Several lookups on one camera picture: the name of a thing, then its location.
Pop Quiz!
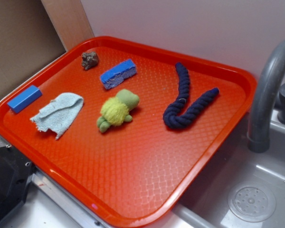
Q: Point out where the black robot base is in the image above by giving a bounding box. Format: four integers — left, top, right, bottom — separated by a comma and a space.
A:
0, 145, 35, 225

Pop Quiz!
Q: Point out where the brown rock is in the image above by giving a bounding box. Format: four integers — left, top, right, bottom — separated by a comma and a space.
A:
81, 51, 99, 70

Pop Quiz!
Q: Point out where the orange plastic tray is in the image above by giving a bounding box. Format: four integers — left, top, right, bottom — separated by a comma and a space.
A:
0, 37, 257, 228

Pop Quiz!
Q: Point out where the green plush turtle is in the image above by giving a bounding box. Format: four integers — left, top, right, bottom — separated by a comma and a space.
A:
96, 89, 140, 133

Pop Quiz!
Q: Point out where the blue sponge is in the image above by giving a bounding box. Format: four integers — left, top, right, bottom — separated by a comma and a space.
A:
100, 59, 137, 90

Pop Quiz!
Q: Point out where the light blue cloth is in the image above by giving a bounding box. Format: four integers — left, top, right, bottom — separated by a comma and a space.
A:
30, 93, 84, 140

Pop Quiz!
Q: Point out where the grey plastic sink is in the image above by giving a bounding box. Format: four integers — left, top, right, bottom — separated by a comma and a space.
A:
173, 111, 285, 228

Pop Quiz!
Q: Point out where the grey faucet spout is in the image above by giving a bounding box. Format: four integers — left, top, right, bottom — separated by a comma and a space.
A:
247, 40, 285, 153

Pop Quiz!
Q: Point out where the blue rectangular block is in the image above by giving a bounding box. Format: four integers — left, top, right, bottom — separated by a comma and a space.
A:
7, 85, 42, 113

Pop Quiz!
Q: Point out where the sink drain strainer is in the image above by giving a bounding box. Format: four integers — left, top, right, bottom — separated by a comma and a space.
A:
228, 181, 276, 223

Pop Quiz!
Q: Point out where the cardboard panel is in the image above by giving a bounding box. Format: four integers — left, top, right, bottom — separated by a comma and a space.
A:
0, 0, 94, 100

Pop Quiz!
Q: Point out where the dark blue rope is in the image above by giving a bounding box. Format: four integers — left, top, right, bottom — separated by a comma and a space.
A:
162, 62, 220, 130

